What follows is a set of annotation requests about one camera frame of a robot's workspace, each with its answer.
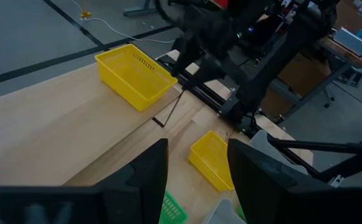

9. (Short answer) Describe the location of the yellow plastic slotted basket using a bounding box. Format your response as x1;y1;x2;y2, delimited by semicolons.
188;130;235;192
94;44;179;113

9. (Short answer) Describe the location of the grey metal desk foot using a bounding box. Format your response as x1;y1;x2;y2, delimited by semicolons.
123;0;158;17

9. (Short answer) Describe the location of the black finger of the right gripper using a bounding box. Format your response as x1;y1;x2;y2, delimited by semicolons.
171;32;201;77
183;57;227;90

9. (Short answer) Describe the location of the white box on desk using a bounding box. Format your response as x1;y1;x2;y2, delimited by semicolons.
333;27;362;57

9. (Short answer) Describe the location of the wooden desk with grey legs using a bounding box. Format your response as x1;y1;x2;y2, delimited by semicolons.
269;35;362;124

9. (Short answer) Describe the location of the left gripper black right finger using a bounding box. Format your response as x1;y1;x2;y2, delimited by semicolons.
227;139;340;224

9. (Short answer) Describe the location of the green plastic slotted basket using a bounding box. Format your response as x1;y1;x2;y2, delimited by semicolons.
236;203;247;222
158;190;188;224

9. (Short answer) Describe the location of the white floor cable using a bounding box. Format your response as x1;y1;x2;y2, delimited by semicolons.
71;0;177;44

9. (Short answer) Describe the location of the black rig frame strut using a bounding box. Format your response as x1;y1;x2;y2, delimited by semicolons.
267;136;362;184

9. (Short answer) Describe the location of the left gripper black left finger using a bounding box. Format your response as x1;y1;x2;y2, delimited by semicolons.
95;139;169;224

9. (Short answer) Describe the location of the brown cardboard box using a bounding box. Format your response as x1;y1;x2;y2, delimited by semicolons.
260;52;333;118

